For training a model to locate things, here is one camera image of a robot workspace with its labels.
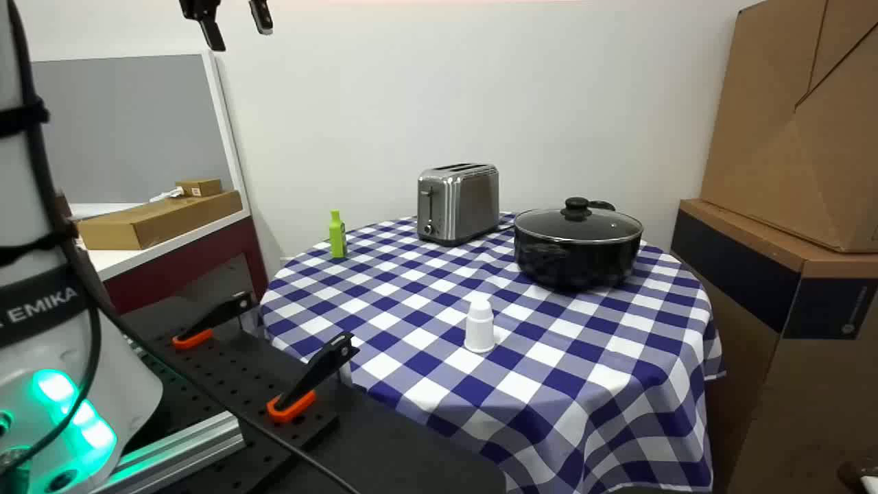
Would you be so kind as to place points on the flat cardboard box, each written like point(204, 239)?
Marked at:
point(154, 224)

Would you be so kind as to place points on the blue white checkered tablecloth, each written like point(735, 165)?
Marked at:
point(566, 384)

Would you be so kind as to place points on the cardboard box with black band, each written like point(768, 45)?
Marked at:
point(787, 365)

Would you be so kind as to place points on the aluminium extrusion rail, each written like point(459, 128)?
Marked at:
point(183, 453)

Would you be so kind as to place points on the large folded cardboard box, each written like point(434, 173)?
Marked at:
point(805, 128)

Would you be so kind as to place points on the small wooden block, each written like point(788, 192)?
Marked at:
point(201, 187)

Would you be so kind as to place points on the black orange spring clamp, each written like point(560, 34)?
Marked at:
point(311, 380)
point(215, 320)

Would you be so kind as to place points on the black perforated breadboard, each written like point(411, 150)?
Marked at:
point(366, 447)

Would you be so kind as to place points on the glass lid with black knob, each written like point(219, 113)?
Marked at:
point(577, 224)

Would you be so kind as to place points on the grey partition board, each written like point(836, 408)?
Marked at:
point(128, 128)

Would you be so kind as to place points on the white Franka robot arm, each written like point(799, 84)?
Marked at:
point(38, 347)

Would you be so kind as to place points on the black cooking pot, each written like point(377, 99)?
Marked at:
point(576, 261)

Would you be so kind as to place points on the white desk with maroon side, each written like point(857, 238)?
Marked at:
point(183, 264)

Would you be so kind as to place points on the small green bottle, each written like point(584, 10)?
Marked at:
point(335, 238)

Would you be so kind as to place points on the small white bottle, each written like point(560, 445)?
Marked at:
point(478, 328)

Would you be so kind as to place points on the silver toaster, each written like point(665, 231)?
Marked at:
point(458, 203)

